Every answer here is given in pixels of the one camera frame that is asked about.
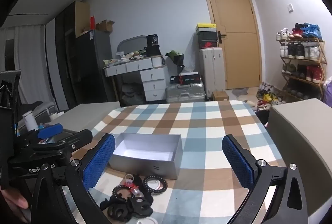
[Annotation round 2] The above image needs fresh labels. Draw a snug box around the person's left hand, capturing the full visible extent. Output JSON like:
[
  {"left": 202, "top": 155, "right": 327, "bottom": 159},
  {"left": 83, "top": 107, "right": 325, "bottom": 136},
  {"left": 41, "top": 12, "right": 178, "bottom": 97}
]
[{"left": 0, "top": 182, "right": 29, "bottom": 224}]

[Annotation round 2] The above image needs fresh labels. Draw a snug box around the closed cardboard box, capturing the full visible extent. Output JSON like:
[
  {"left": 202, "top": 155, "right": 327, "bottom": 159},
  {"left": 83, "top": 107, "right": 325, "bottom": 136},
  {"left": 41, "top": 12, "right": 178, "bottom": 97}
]
[{"left": 212, "top": 91, "right": 230, "bottom": 101}]

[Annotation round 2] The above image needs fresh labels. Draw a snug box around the dark wardrobe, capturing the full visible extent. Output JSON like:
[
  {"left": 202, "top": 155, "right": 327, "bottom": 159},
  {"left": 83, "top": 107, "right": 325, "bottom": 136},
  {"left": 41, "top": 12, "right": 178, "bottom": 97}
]
[{"left": 45, "top": 1, "right": 90, "bottom": 113}]

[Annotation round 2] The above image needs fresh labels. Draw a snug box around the grey mattress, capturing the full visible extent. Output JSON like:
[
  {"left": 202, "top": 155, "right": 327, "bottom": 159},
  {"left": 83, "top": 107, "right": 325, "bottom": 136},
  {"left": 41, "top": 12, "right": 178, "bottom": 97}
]
[{"left": 50, "top": 102, "right": 121, "bottom": 133}]

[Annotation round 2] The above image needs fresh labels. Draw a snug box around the silver cardboard box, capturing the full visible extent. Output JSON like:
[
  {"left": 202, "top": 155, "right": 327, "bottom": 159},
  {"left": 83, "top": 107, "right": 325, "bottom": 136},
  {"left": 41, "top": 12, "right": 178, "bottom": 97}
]
[{"left": 108, "top": 133, "right": 183, "bottom": 180}]

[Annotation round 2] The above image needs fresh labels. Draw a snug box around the white curtain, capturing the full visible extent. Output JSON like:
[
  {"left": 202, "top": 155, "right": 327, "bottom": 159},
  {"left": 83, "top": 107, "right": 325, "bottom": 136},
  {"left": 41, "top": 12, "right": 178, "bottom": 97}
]
[{"left": 0, "top": 25, "right": 56, "bottom": 110}]

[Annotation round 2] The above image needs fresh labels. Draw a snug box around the black bag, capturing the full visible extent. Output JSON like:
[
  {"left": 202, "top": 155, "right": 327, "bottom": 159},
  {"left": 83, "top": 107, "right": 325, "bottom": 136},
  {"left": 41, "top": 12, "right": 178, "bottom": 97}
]
[{"left": 144, "top": 34, "right": 162, "bottom": 57}]

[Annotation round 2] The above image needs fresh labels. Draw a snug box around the dark wrapped bouquet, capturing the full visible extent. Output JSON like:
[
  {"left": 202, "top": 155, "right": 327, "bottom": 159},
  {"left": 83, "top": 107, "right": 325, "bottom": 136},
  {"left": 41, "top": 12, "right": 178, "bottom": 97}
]
[{"left": 165, "top": 50, "right": 185, "bottom": 66}]

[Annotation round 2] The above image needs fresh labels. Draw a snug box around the clear red hair accessory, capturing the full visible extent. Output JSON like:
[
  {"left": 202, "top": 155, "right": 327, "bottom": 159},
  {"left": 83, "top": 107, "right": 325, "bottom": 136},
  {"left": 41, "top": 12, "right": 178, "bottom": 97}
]
[{"left": 130, "top": 186, "right": 144, "bottom": 198}]

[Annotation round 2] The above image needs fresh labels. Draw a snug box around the purple cloth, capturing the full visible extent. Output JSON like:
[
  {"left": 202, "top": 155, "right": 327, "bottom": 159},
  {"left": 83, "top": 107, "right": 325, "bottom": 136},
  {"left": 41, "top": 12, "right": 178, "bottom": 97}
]
[{"left": 324, "top": 77, "right": 332, "bottom": 107}]

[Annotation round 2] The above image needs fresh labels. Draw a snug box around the grey framed mirror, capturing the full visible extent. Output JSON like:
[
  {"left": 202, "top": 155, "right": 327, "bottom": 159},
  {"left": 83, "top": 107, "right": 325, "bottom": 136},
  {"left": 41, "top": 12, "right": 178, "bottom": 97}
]
[{"left": 117, "top": 35, "right": 147, "bottom": 58}]

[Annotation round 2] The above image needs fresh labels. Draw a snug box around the pile of shoes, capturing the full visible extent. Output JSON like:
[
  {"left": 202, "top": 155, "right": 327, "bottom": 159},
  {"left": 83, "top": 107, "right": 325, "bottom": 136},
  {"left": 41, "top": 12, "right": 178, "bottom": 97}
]
[{"left": 255, "top": 81, "right": 287, "bottom": 107}]

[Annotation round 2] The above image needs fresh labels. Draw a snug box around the yellow lid shoe box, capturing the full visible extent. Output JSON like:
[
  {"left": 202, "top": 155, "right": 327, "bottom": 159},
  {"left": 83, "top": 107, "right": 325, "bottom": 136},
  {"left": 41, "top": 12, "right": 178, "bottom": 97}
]
[{"left": 195, "top": 23, "right": 217, "bottom": 32}]

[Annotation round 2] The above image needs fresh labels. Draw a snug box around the open cardboard box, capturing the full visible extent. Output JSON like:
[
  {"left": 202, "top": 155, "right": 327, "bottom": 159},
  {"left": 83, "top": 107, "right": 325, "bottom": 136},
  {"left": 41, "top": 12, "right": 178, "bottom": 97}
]
[{"left": 96, "top": 20, "right": 115, "bottom": 32}]

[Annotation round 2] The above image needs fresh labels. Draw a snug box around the silver suitcase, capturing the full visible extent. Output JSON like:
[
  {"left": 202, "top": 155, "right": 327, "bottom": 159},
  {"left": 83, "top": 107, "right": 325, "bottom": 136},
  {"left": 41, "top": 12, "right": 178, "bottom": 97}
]
[{"left": 165, "top": 82, "right": 205, "bottom": 103}]

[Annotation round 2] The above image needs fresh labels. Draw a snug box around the white desk with drawers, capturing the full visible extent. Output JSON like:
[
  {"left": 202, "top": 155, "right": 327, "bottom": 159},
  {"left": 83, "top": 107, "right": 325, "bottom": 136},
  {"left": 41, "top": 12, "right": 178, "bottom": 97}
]
[{"left": 104, "top": 56, "right": 169, "bottom": 102}]

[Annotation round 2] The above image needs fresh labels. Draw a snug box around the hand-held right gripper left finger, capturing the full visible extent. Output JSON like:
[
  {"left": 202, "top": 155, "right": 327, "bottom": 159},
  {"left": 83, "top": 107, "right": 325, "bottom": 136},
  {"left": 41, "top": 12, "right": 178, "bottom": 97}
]
[{"left": 31, "top": 133, "right": 116, "bottom": 224}]

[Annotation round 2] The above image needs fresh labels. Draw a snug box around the shoe rack with shoes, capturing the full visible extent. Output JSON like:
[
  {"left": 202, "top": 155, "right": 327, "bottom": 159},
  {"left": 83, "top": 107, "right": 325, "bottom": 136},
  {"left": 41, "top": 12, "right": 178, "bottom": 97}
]
[{"left": 275, "top": 23, "right": 325, "bottom": 100}]

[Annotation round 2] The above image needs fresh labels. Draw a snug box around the wooden door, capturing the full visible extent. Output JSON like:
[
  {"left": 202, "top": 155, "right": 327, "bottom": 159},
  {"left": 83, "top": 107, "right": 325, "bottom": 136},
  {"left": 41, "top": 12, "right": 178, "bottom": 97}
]
[{"left": 201, "top": 0, "right": 261, "bottom": 91}]

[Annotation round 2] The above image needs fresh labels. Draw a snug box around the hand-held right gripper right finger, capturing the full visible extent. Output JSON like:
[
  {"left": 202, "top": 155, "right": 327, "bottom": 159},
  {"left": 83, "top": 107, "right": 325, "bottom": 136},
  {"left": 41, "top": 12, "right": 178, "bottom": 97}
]
[{"left": 222, "top": 134, "right": 309, "bottom": 224}]

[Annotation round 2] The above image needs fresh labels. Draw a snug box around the black spiral hair tie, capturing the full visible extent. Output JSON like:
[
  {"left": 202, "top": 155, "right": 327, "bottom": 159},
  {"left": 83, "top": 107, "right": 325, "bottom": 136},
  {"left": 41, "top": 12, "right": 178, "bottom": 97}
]
[
  {"left": 143, "top": 175, "right": 168, "bottom": 194},
  {"left": 112, "top": 185, "right": 133, "bottom": 197}
]

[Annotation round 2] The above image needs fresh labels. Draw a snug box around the black hair ties pile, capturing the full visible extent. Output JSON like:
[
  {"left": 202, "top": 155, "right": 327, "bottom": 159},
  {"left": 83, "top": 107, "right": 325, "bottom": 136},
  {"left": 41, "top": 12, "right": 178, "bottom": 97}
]
[{"left": 107, "top": 197, "right": 153, "bottom": 222}]

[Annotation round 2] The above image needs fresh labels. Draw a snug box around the black red striped box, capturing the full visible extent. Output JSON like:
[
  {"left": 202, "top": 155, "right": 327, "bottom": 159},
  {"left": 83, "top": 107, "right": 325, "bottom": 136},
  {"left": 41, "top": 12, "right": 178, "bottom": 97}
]
[{"left": 179, "top": 72, "right": 203, "bottom": 85}]

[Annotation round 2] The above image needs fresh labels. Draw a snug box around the pile of desk clutter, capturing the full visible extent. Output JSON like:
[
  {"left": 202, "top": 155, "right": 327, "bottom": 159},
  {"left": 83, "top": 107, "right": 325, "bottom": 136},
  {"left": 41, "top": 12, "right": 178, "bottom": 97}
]
[{"left": 103, "top": 50, "right": 146, "bottom": 67}]

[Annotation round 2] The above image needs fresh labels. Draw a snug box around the white suitcase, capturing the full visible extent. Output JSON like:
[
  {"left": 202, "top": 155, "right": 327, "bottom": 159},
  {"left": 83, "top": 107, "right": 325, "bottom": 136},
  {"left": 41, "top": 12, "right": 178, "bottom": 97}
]
[{"left": 199, "top": 47, "right": 226, "bottom": 100}]

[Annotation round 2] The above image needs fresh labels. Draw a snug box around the grey refrigerator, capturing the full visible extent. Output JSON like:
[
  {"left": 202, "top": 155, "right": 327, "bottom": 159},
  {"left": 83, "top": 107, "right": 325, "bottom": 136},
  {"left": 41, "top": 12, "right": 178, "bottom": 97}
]
[{"left": 75, "top": 30, "right": 121, "bottom": 110}]

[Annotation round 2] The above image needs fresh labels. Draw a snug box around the plain black shoe box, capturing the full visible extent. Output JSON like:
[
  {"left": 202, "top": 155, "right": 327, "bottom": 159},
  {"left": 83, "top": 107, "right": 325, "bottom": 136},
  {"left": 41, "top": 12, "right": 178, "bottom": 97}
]
[{"left": 196, "top": 31, "right": 217, "bottom": 41}]

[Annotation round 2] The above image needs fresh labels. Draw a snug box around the checked blanket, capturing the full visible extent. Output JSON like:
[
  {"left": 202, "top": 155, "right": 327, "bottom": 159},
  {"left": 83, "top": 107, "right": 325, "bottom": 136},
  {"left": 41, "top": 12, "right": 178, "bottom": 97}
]
[{"left": 61, "top": 100, "right": 322, "bottom": 224}]

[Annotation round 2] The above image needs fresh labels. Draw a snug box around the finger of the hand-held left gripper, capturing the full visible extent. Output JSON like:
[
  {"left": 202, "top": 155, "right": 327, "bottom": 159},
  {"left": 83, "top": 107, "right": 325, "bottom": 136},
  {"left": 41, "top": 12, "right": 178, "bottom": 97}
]
[
  {"left": 39, "top": 129, "right": 93, "bottom": 154},
  {"left": 38, "top": 123, "right": 63, "bottom": 139}
]

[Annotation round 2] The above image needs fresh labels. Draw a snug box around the white bottle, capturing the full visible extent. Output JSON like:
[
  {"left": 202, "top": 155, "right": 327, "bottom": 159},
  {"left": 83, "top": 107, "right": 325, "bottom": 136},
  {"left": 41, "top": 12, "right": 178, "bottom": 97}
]
[{"left": 22, "top": 111, "right": 39, "bottom": 131}]

